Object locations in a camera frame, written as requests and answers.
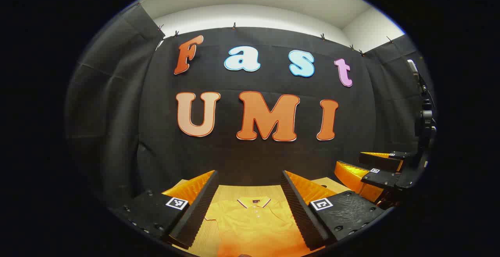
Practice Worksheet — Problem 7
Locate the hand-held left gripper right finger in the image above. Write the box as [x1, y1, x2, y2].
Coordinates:
[280, 170, 387, 251]

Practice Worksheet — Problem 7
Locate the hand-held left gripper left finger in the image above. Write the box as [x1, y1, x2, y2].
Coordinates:
[111, 170, 219, 250]

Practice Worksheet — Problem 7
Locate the orange T-shirt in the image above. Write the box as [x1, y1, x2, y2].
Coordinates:
[204, 196, 313, 257]

